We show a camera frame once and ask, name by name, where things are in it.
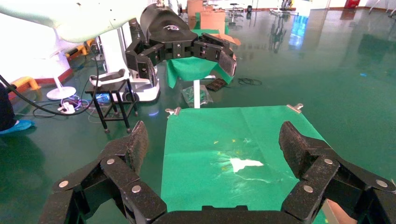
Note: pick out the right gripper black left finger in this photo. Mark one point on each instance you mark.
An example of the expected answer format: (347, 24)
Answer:
(120, 176)

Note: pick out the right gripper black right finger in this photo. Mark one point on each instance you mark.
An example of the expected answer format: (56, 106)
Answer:
(321, 176)

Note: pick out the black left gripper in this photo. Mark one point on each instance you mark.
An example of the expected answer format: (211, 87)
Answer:
(167, 31)

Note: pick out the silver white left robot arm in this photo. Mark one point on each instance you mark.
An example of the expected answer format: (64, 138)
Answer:
(77, 18)

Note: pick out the white distant table leg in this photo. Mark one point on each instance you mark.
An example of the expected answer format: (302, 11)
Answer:
(196, 94)

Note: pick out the black ribbed floor tray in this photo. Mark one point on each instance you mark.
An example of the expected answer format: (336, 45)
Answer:
(216, 84)

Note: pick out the clear plastic bag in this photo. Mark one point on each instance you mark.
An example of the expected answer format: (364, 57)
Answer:
(204, 95)

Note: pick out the large brown cardboard carton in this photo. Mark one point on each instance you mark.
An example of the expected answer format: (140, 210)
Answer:
(212, 21)
(195, 7)

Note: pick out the white robot chassis with wheel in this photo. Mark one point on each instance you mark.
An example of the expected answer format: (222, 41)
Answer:
(144, 89)

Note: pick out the silver binder clip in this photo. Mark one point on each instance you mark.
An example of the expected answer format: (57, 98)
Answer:
(173, 111)
(295, 107)

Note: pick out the black metal stool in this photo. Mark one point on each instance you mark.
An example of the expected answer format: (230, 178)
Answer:
(119, 102)

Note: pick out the white power strip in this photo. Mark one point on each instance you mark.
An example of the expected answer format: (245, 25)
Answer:
(67, 108)

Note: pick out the white round floor stand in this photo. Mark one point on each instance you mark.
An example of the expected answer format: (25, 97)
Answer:
(61, 92)

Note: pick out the blue shoe cover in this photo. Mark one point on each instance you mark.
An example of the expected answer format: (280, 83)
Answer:
(19, 125)

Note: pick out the yellow floor barrier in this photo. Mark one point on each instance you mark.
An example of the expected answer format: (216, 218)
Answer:
(24, 83)

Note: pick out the dark trouser leg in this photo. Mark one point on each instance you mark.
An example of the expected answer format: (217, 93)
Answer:
(5, 108)

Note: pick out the red cabinet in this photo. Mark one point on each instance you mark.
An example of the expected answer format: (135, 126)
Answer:
(352, 3)

